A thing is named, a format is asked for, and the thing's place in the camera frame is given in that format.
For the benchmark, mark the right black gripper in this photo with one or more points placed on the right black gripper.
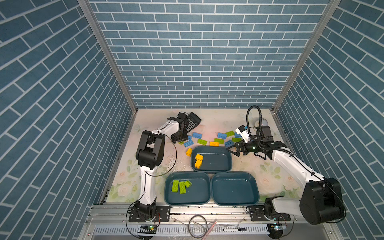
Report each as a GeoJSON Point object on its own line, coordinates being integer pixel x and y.
{"type": "Point", "coordinates": [238, 149]}

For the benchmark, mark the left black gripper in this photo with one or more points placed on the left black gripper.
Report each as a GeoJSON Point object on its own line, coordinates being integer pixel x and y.
{"type": "Point", "coordinates": [185, 136]}

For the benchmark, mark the blue upturned lego brick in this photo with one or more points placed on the blue upturned lego brick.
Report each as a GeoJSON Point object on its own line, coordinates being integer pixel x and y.
{"type": "Point", "coordinates": [188, 143]}

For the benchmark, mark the yellow square lego brick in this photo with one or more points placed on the yellow square lego brick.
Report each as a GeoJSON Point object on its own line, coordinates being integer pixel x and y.
{"type": "Point", "coordinates": [198, 164]}

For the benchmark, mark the small green lego brick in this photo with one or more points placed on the small green lego brick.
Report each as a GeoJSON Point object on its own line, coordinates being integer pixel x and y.
{"type": "Point", "coordinates": [188, 184]}

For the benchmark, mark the green lego plate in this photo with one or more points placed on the green lego plate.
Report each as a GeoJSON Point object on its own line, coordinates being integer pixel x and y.
{"type": "Point", "coordinates": [230, 133]}
{"type": "Point", "coordinates": [175, 186]}

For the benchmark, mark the small yellow lego brick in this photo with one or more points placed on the small yellow lego brick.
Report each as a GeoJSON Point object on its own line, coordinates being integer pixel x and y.
{"type": "Point", "coordinates": [189, 152]}

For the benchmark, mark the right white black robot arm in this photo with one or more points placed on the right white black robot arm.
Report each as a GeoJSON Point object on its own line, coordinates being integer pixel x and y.
{"type": "Point", "coordinates": [321, 200]}

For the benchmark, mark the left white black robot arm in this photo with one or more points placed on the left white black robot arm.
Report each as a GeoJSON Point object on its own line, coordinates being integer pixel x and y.
{"type": "Point", "coordinates": [150, 154]}

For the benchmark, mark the green flat plate lower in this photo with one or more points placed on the green flat plate lower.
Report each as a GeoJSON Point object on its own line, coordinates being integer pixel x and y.
{"type": "Point", "coordinates": [236, 140]}

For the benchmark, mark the blue sloped lego brick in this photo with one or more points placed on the blue sloped lego brick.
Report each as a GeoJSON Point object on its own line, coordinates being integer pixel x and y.
{"type": "Point", "coordinates": [229, 144]}

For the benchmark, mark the blue lego brick top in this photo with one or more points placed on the blue lego brick top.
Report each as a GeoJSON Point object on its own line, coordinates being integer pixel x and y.
{"type": "Point", "coordinates": [196, 135]}

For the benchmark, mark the black desk calculator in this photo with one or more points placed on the black desk calculator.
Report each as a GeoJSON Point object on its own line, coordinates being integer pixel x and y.
{"type": "Point", "coordinates": [192, 122]}

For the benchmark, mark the blue lego brick right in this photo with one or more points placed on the blue lego brick right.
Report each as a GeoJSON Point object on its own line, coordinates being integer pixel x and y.
{"type": "Point", "coordinates": [221, 136]}

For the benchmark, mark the top teal plastic bin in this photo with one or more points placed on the top teal plastic bin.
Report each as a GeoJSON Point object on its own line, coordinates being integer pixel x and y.
{"type": "Point", "coordinates": [215, 159]}

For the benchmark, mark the bottom right teal bin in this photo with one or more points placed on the bottom right teal bin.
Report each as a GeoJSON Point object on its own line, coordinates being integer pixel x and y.
{"type": "Point", "coordinates": [235, 189]}

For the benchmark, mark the bottom left teal bin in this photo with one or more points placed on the bottom left teal bin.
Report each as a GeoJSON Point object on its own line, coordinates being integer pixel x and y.
{"type": "Point", "coordinates": [199, 193]}

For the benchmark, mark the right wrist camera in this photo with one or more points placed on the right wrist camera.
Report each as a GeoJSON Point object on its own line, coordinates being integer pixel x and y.
{"type": "Point", "coordinates": [243, 132]}

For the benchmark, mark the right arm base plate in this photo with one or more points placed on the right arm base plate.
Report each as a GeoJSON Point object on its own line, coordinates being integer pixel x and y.
{"type": "Point", "coordinates": [259, 213]}

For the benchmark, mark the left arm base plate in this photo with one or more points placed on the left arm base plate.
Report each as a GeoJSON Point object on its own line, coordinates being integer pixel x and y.
{"type": "Point", "coordinates": [149, 214]}

